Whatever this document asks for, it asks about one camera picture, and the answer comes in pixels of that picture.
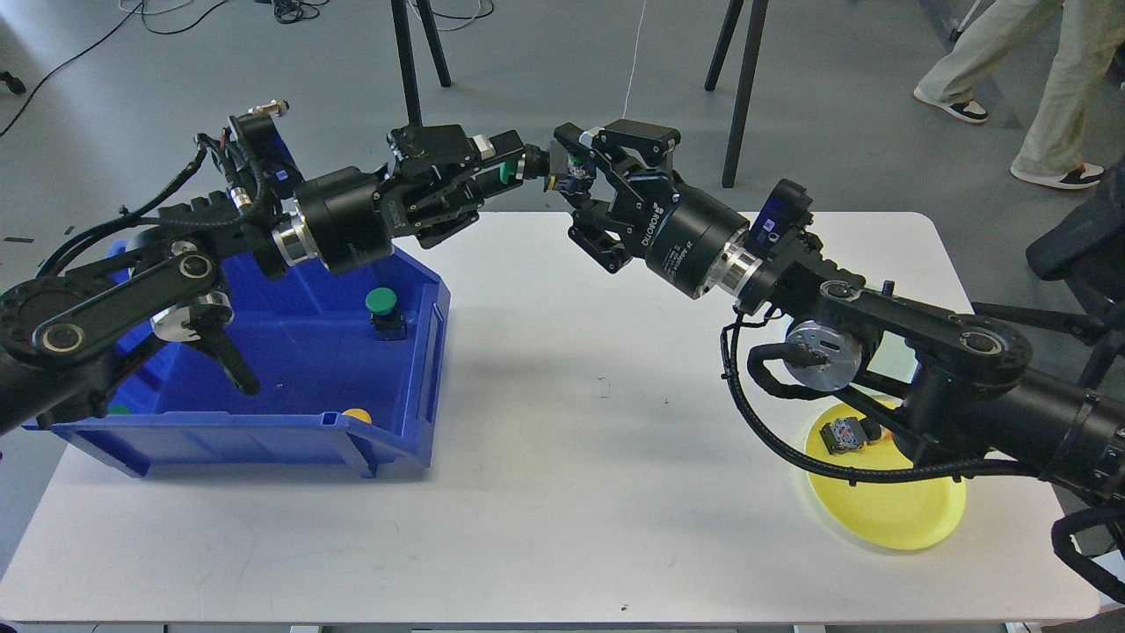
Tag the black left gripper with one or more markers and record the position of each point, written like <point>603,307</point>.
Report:
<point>350,218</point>

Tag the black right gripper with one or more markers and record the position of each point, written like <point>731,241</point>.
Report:
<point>678,230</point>

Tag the yellow push button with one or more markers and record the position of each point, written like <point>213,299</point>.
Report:
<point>358,414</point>
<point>848,434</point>

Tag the green push button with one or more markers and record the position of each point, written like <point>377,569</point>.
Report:
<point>564,173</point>
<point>385,316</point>

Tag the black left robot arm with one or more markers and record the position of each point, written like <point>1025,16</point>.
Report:
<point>115,295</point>

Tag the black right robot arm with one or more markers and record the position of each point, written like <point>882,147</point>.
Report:
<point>955,390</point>

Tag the yellow push button front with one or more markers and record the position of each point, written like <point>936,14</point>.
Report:
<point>358,414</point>

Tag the light green plate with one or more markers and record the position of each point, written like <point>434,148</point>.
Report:
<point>831,358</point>

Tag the yellow plate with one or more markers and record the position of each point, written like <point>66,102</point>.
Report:
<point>911,516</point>

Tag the black left tripod legs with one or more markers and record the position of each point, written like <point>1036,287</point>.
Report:
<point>405,50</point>

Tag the black tripod legs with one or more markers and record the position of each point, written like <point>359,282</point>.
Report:
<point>405,50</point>
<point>746,77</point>

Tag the blue plastic bin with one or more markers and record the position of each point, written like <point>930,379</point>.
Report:
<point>308,338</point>

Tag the black right tripod legs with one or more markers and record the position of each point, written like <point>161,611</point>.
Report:
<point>746,77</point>

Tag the walking person legs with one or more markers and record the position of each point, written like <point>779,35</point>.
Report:
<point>1090,33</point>

